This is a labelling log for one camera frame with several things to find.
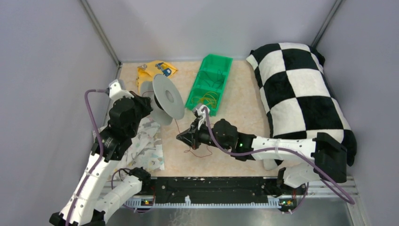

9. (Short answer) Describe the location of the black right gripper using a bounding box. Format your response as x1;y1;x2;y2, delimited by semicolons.
177;118;231;151

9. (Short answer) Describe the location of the grey cable spool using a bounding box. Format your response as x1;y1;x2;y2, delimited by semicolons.
139;74;184;125

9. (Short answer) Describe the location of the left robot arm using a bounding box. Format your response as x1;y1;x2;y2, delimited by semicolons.
49;94;152;226

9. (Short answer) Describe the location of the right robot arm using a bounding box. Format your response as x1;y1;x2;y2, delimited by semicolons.
176;119;347;194

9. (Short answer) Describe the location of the white animal print cloth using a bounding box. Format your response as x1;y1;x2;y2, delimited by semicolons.
91;117;166;173

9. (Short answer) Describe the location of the yellow printed cloth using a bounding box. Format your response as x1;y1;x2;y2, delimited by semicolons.
136;60;178;92

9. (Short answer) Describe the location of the green compartment bin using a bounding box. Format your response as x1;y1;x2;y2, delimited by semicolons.
185;54;233;117

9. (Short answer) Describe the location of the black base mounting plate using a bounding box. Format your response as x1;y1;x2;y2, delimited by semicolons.
122;176;308;205

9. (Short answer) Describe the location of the black white checkered pillow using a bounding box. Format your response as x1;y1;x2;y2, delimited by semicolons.
247;42;357;166

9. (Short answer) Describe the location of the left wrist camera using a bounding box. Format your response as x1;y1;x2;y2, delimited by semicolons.
108;79;134;101

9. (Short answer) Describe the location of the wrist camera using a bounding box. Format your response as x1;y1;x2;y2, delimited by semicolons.
192;103;210;130
108;79;134;101

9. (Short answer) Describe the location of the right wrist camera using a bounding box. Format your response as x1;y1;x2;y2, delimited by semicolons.
192;103;210;130

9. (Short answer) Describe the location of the yellow cable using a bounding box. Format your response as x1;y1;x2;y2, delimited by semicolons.
191;91;220;110

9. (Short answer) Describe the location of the dark blue cable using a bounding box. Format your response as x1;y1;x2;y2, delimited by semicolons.
198;70;227;89

